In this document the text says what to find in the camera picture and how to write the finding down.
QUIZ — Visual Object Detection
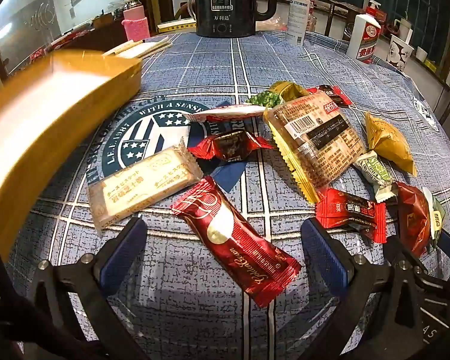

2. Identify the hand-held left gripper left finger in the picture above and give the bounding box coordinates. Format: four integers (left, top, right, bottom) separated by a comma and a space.
30, 215, 151, 360

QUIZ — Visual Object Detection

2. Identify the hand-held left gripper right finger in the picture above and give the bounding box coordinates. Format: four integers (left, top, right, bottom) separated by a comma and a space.
300, 217, 428, 360

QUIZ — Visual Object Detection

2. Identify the dark red snack packet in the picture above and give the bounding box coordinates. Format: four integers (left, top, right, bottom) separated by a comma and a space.
395, 182, 432, 259

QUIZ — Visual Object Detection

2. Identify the long red wafer packet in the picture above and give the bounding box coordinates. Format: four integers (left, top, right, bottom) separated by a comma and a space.
171, 175, 302, 309

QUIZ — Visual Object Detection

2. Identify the yellow cardboard box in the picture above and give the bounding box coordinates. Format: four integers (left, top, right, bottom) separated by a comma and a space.
0, 49, 143, 302

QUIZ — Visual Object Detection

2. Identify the white and red packet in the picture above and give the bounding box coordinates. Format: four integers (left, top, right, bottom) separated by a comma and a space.
182, 105, 271, 122

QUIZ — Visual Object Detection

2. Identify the white and green snack packet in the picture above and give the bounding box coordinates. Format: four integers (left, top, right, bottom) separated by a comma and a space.
422, 187, 446, 250

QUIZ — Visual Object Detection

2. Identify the red and black candy bar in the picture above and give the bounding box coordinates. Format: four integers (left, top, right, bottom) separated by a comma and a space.
315, 187, 387, 244

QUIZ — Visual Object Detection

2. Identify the cream biscuit packet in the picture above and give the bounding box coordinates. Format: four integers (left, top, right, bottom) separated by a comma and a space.
87, 145, 204, 233

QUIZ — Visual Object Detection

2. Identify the white and green candy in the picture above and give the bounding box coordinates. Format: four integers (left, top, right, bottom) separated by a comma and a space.
354, 151, 398, 203

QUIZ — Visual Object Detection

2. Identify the clear cake packet yellow edge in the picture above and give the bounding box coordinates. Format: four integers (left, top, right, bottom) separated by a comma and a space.
262, 92, 365, 204

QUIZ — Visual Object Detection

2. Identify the gold snack packet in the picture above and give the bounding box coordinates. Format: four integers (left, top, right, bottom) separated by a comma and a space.
364, 112, 418, 177

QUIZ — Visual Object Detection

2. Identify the red candy with dark centre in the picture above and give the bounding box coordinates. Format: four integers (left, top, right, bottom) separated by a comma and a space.
187, 129, 275, 164

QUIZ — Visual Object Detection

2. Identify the small red and black candy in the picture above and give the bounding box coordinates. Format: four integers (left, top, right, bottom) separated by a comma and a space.
307, 84, 351, 109

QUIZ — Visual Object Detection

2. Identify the olive green snack packet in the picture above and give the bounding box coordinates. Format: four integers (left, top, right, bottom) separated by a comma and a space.
268, 81, 310, 102

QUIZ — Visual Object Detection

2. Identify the white patterned paper cup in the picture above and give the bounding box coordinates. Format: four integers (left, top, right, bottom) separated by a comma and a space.
385, 34, 415, 74

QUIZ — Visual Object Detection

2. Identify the blue plaid tablecloth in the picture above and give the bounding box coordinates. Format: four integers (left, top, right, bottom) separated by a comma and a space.
7, 30, 450, 360

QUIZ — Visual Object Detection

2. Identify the white liquor bottle red label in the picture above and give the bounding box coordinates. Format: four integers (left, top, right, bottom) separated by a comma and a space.
346, 13, 383, 64

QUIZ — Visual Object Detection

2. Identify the white pitcher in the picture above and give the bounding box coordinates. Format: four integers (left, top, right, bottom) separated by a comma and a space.
393, 17, 413, 44

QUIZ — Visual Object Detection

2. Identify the pink sleeved bottle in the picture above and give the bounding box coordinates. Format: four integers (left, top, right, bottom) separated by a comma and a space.
122, 0, 149, 42

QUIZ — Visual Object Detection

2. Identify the yellow printed carton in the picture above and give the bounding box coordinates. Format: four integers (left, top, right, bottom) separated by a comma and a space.
157, 18, 196, 34

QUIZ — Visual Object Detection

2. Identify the white spray bottle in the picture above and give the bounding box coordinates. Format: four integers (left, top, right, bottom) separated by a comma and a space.
287, 0, 315, 46

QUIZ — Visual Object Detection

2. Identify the red pump bottle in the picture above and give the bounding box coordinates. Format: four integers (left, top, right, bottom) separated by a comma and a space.
364, 0, 388, 27

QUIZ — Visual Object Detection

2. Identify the black electric kettle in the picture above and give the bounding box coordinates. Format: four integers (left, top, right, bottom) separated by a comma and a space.
193, 0, 278, 39

